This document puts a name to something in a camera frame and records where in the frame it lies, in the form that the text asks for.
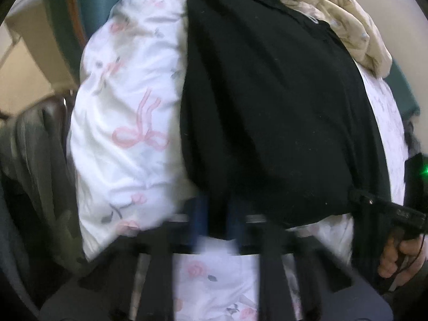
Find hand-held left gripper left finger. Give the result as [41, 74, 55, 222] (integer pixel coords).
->
[78, 196, 209, 321]

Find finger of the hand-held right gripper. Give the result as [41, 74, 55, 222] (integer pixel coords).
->
[348, 190, 385, 208]

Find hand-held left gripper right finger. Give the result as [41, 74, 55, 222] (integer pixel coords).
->
[229, 204, 358, 321]

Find black pants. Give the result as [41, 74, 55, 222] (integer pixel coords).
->
[179, 0, 393, 268]

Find person's right hand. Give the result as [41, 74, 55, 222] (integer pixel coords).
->
[378, 231, 428, 285]

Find dark grey crumpled cloth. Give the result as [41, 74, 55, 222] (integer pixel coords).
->
[403, 120, 419, 156]

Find white floral bed sheet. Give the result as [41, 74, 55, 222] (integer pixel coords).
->
[67, 0, 408, 321]

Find person's grey trousers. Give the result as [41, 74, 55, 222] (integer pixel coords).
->
[38, 267, 395, 321]

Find grey-green cloth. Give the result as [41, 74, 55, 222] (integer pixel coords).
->
[0, 107, 87, 275]

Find cream duvet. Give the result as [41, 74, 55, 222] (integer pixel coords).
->
[197, 0, 393, 79]

